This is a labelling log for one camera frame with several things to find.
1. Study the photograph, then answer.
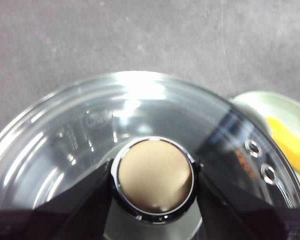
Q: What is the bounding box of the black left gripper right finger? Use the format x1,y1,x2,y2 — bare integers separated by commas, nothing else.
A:
195,163,300,240

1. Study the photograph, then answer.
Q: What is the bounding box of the glass lid with green knob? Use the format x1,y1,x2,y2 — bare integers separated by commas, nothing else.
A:
0,71,300,240

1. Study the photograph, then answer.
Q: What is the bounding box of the pale green round plate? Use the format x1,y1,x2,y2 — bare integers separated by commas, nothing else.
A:
230,91,300,202

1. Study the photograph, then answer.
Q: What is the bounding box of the yellow corn cob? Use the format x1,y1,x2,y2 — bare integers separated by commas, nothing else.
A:
266,116,300,180

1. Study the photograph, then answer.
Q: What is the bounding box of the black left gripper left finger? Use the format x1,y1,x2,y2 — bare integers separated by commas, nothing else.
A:
0,160,114,240

